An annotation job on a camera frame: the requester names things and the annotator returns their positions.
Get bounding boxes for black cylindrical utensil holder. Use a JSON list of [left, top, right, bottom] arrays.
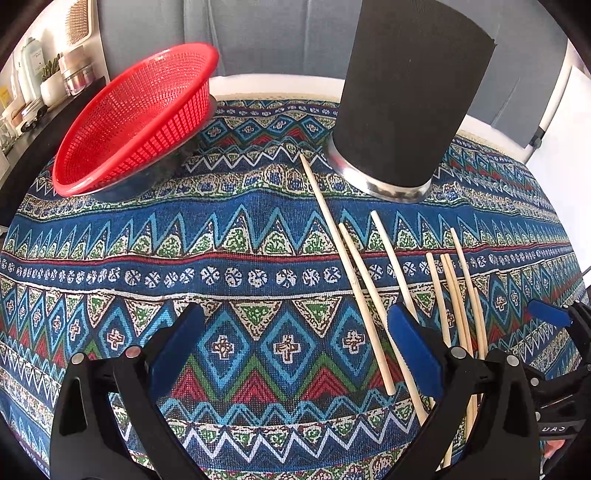
[[327, 0, 498, 204]]

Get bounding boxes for small plant in white pot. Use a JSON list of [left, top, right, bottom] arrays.
[[40, 54, 66, 108]]

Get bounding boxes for wooden hairbrush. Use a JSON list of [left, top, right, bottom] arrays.
[[66, 0, 100, 48]]

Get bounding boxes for red plastic mesh basket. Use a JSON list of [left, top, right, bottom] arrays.
[[52, 43, 220, 198]]

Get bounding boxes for silver lidded jar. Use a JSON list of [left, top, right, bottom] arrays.
[[59, 46, 96, 96]]

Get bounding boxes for blue patterned tablecloth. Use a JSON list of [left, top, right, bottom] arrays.
[[0, 95, 591, 480]]

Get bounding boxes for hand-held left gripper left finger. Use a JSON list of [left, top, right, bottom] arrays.
[[50, 302, 206, 480]]

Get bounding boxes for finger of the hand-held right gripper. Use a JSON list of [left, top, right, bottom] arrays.
[[527, 298, 591, 352], [522, 351, 591, 410]]

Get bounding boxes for grey curtain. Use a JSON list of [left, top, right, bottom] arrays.
[[99, 0, 568, 130]]

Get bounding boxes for small toy car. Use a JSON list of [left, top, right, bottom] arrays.
[[11, 98, 49, 134]]

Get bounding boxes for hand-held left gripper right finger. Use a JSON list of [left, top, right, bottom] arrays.
[[387, 305, 541, 480]]

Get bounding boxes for white bottle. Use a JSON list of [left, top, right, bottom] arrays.
[[20, 37, 45, 101]]

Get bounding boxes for stainless steel bowl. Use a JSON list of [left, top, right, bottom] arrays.
[[85, 95, 218, 201]]

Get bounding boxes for white folding chair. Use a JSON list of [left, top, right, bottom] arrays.
[[522, 44, 591, 178]]

